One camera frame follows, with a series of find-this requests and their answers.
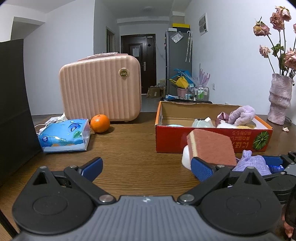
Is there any blue wet wipes packet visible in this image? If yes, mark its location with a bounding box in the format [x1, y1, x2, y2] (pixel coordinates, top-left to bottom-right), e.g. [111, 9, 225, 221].
[268, 165, 284, 174]

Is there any lavender drawstring pouch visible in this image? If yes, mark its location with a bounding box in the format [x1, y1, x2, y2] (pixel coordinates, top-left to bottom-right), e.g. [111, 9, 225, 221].
[232, 150, 271, 176]

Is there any pink scouring sponge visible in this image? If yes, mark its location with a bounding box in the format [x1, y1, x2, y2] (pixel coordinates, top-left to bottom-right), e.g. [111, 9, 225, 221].
[187, 128, 237, 167]

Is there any translucent plastic bag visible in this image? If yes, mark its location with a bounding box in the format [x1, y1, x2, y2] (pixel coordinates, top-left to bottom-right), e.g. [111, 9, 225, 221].
[192, 119, 205, 128]

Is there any white and yellow plush alpaca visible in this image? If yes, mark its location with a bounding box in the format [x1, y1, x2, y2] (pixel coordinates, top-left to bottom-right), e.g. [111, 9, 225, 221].
[217, 123, 256, 130]

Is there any lilac fluffy towel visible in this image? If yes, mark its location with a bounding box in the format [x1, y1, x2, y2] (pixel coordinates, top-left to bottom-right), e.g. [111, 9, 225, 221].
[228, 105, 256, 126]

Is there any white round sponge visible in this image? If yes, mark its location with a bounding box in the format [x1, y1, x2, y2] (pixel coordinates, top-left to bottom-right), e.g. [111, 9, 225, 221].
[182, 145, 191, 170]

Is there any pink satin scrunchie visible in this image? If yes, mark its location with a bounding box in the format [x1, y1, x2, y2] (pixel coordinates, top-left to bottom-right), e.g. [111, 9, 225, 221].
[215, 112, 232, 128]

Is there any light blue plush toy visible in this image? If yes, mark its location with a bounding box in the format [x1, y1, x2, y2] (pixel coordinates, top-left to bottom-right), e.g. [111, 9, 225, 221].
[167, 124, 184, 128]

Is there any person's right hand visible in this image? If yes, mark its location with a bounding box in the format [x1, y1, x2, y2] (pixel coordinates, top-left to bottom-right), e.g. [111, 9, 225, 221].
[281, 214, 294, 238]

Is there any blue tissue pack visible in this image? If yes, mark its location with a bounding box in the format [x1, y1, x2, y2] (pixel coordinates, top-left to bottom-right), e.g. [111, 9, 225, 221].
[38, 119, 90, 153]

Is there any orange fruit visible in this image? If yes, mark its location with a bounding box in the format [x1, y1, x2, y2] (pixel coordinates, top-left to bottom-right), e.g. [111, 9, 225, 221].
[90, 114, 110, 133]

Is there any red cardboard box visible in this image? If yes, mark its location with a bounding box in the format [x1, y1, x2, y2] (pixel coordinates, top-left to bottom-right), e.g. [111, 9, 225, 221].
[155, 101, 273, 153]

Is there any black paper shopping bag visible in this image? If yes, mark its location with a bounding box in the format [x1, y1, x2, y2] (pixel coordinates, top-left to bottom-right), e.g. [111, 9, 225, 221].
[0, 39, 41, 185]

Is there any pink ceramic vase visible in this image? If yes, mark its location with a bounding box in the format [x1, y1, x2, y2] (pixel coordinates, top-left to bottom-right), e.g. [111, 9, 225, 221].
[267, 73, 293, 126]

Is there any pink ribbed small suitcase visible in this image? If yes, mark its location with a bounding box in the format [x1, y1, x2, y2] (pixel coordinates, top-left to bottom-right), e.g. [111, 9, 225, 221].
[59, 53, 142, 121]

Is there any brown cardboard box on floor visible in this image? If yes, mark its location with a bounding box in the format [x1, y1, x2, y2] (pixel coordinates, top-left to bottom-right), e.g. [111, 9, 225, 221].
[147, 86, 166, 98]

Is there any yellow bag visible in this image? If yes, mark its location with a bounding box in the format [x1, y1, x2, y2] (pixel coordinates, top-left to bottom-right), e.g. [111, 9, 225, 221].
[170, 76, 189, 89]

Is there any dried pink roses bouquet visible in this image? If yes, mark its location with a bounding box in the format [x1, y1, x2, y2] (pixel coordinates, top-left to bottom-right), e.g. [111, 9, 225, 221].
[253, 5, 296, 79]

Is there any grey refrigerator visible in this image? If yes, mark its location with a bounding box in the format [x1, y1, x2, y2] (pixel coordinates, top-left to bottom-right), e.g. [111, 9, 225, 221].
[165, 31, 192, 96]

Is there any dark brown entrance door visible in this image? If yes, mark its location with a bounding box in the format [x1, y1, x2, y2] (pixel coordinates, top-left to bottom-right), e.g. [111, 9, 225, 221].
[121, 34, 157, 94]

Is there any yellow box on refrigerator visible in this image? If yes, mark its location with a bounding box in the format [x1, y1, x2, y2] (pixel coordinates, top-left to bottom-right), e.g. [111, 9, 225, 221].
[171, 23, 190, 29]

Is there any white charger cable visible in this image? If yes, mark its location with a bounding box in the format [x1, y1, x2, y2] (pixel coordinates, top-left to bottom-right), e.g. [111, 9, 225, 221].
[33, 112, 68, 135]

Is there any wire rack with bottles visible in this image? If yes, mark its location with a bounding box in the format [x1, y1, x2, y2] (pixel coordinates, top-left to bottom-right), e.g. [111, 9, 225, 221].
[185, 87, 209, 101]

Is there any white wall panel box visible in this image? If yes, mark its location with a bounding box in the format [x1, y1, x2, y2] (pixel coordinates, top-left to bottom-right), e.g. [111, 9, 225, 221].
[199, 13, 208, 35]

